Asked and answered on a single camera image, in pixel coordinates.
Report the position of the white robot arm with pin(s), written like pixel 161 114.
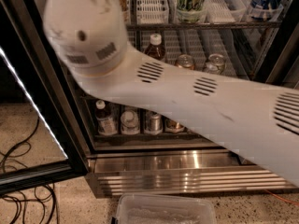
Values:
pixel 257 121

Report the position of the white capped bottle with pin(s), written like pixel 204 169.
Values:
pixel 129 123

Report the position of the bronze can bottom shelf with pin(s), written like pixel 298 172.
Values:
pixel 173 127

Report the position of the small brown tea bottle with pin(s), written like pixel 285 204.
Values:
pixel 105 118

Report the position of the brown tea bottle white cap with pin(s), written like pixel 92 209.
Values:
pixel 156 49

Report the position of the white shelf tray empty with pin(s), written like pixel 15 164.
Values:
pixel 152 11

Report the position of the stainless steel display fridge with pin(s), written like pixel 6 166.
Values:
pixel 165 163

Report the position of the silver can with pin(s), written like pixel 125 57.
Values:
pixel 153 124

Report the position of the copper gold can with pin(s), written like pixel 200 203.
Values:
pixel 185 61

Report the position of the white green can right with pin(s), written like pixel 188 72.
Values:
pixel 215 64

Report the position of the clear plastic storage bin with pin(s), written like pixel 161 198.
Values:
pixel 163 209

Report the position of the tall green drink can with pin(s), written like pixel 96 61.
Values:
pixel 189 11

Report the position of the tall orange drink can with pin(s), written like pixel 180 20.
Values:
pixel 125 11

